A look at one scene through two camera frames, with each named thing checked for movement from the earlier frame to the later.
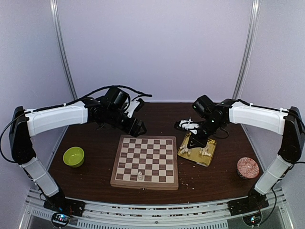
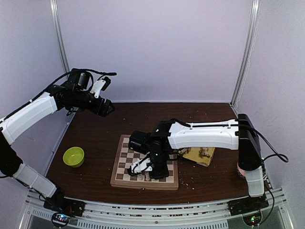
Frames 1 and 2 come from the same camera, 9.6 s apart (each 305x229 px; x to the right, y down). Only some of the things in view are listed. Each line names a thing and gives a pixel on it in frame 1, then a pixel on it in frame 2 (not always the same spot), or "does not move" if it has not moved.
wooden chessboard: [155, 156] does not move
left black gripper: [134, 131] → [103, 112]
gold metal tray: [195, 156] does not move
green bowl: [74, 156] does not move
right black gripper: [200, 142] → [164, 173]
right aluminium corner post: [249, 47] does not move
